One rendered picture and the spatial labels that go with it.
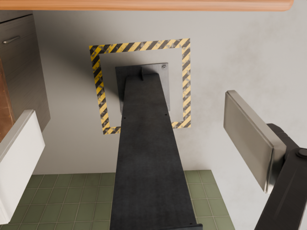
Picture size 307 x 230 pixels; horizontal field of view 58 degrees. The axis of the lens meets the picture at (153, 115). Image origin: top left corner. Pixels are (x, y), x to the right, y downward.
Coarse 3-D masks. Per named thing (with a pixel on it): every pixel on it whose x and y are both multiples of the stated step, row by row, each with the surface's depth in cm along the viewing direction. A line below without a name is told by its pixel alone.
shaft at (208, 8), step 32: (0, 0) 39; (32, 0) 40; (64, 0) 40; (96, 0) 40; (128, 0) 40; (160, 0) 41; (192, 0) 41; (224, 0) 41; (256, 0) 41; (288, 0) 42
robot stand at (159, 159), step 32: (96, 64) 165; (160, 64) 167; (128, 96) 137; (160, 96) 135; (128, 128) 107; (160, 128) 105; (128, 160) 87; (160, 160) 86; (128, 192) 74; (160, 192) 73; (128, 224) 64; (160, 224) 63; (192, 224) 62
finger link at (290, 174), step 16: (288, 160) 12; (304, 160) 12; (288, 176) 11; (304, 176) 11; (272, 192) 11; (288, 192) 11; (304, 192) 11; (272, 208) 10; (288, 208) 10; (304, 208) 10; (256, 224) 9; (272, 224) 9; (288, 224) 9
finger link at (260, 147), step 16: (240, 96) 18; (224, 112) 20; (240, 112) 16; (224, 128) 20; (240, 128) 17; (256, 128) 15; (240, 144) 17; (256, 144) 15; (272, 144) 13; (256, 160) 15; (272, 160) 13; (256, 176) 15; (272, 176) 14
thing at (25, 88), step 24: (0, 24) 108; (24, 24) 131; (0, 48) 108; (24, 48) 130; (0, 72) 106; (24, 72) 130; (0, 96) 110; (24, 96) 129; (0, 120) 115; (48, 120) 163
